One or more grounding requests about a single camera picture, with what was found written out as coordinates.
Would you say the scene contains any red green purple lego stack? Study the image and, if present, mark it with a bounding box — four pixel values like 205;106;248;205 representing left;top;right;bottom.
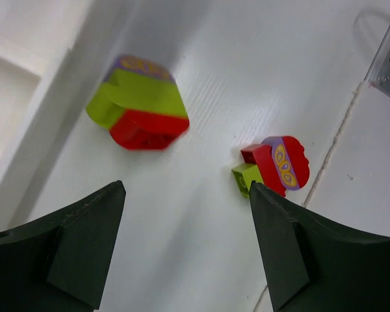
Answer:
86;54;190;150

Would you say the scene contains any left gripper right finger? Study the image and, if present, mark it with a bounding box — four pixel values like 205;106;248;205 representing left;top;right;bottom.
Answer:
250;182;390;311

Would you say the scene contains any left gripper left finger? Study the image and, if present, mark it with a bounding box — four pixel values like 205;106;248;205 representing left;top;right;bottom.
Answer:
0;181;126;311

